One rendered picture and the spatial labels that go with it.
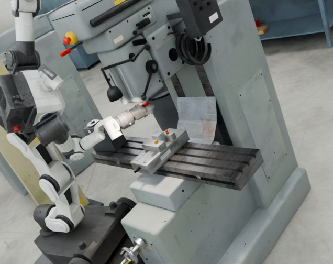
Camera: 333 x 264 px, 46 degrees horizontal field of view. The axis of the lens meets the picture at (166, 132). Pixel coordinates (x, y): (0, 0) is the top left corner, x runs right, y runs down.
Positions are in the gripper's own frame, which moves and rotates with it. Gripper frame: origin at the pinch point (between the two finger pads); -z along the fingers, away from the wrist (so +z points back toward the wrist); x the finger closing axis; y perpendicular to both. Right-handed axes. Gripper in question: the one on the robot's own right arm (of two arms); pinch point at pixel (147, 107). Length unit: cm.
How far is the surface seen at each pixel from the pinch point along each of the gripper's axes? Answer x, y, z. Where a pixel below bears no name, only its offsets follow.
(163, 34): -3.5, -32.4, -23.0
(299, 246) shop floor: -31, 124, -45
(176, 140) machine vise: -3.2, 25.4, -6.8
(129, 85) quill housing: -9.1, -18.7, 6.2
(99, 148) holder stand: 53, 29, 29
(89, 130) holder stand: 52, 15, 29
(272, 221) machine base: -17, 106, -40
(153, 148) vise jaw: -3.1, 22.2, 7.9
